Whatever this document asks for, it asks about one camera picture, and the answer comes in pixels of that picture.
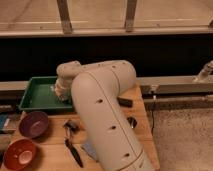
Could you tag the black rectangular block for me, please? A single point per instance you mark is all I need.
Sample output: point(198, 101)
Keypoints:
point(125, 102)

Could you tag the small metal cup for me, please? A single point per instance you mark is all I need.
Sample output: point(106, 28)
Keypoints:
point(132, 121)

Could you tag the blue box at left edge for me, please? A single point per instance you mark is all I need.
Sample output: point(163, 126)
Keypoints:
point(8, 123)

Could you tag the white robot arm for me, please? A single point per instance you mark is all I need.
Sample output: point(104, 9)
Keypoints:
point(93, 89)

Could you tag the black handled knife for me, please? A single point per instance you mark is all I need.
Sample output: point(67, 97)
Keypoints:
point(74, 152)

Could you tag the small black clip tool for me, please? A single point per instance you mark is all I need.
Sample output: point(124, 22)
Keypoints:
point(72, 126)

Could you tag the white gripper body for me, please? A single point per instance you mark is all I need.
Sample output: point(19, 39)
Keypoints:
point(65, 90)

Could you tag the green plastic tray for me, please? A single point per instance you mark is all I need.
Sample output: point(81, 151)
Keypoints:
point(40, 95)

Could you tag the orange bowl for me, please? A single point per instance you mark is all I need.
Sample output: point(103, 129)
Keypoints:
point(19, 154)

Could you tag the blue sponge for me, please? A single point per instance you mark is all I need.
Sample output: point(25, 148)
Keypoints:
point(87, 147)

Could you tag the purple bowl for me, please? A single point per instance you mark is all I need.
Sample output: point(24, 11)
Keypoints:
point(34, 124)

